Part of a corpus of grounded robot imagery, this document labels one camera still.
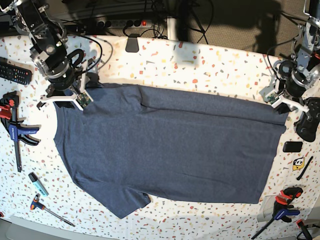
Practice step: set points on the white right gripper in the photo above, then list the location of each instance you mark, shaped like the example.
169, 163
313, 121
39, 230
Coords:
80, 97

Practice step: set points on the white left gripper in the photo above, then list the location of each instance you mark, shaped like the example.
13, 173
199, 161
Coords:
273, 95

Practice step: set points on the blue grey T-shirt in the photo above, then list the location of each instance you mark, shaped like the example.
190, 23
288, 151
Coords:
135, 141

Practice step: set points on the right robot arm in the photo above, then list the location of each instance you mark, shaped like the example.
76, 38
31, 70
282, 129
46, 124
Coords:
66, 72

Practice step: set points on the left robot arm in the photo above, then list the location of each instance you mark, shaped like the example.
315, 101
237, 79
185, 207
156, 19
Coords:
293, 77

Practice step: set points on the black game controller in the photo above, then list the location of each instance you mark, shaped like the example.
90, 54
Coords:
306, 127

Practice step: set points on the small black rectangular case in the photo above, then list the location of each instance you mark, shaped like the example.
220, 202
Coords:
292, 146

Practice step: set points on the yellow panda sticker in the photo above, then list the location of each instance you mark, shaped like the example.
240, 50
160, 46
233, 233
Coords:
298, 163

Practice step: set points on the white power strip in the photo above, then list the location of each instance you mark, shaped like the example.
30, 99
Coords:
121, 23

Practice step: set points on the black table clip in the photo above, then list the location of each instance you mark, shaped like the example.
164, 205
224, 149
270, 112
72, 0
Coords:
132, 45

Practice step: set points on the black TV remote control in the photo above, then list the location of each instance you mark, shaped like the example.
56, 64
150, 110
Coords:
14, 73

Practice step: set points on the blue black bar clamp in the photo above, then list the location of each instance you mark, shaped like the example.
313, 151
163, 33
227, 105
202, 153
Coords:
9, 104

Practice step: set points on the thin black strip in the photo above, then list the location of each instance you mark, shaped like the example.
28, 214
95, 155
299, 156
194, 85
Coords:
305, 168

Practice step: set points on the blue red bar clamp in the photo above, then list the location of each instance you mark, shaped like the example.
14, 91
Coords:
283, 208

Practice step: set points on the light blue highlighter marker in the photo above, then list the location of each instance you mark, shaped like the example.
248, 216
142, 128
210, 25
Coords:
38, 185

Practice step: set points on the white metal table leg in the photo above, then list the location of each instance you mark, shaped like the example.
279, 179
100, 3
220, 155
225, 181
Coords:
171, 23

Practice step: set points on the terrazzo pattern tablecloth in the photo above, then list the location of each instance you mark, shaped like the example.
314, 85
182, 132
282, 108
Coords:
196, 68

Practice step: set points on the red black corner clamp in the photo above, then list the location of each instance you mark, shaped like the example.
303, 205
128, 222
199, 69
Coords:
304, 233

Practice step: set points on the orange blue T-handle screwdriver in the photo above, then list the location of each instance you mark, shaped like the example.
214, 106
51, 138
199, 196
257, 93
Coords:
36, 204

